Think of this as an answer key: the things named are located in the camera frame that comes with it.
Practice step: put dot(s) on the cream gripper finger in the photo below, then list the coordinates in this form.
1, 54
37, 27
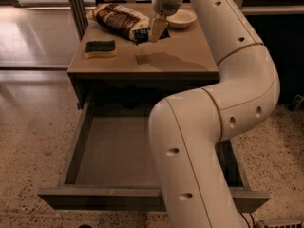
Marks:
157, 26

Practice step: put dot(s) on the dark blue rxbar wrapper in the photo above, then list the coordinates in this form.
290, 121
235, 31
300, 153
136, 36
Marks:
144, 35

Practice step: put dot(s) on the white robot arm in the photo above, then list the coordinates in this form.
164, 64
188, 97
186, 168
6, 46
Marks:
185, 128

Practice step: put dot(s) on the grey cabinet counter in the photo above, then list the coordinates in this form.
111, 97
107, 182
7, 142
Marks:
179, 62

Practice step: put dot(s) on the white ceramic bowl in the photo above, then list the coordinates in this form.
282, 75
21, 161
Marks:
182, 19

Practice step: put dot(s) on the brown chip bag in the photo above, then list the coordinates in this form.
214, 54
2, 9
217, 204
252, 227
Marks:
120, 19

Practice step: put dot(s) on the green yellow sponge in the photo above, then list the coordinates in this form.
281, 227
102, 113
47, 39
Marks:
100, 49

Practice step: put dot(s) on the floor vent grille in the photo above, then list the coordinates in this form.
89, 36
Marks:
280, 224

